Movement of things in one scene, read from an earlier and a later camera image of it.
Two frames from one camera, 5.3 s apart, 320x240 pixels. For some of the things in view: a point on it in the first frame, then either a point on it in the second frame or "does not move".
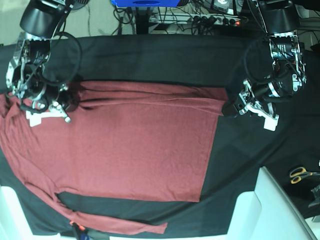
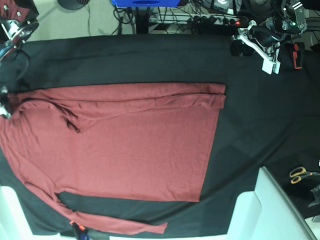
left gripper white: x=55 y=110 to x=4 y=106
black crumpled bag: x=316 y=191 does not move
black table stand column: x=142 y=21 does not move
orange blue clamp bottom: x=81 y=232 does not move
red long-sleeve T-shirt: x=126 y=140 does not move
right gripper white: x=266 y=113 to x=269 y=53
